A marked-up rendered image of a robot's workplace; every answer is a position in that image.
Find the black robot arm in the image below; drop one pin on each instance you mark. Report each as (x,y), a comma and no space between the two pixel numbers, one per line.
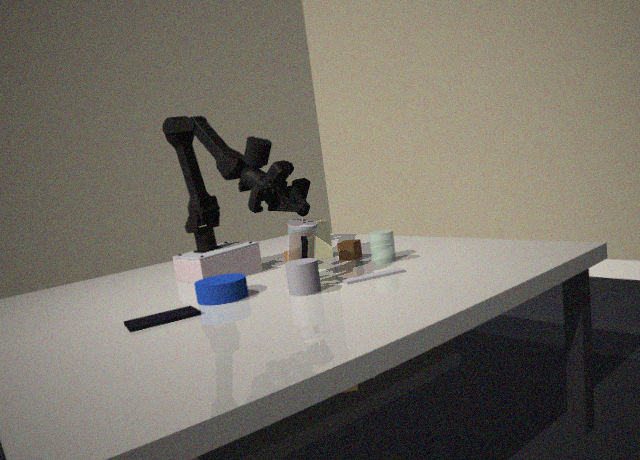
(202,207)

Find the blue cylinder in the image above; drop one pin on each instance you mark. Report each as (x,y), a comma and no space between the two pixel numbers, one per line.
(222,289)

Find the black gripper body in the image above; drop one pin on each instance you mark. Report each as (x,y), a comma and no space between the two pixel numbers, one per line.
(260,192)

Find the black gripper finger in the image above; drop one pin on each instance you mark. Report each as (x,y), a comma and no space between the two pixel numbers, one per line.
(296,195)
(279,202)

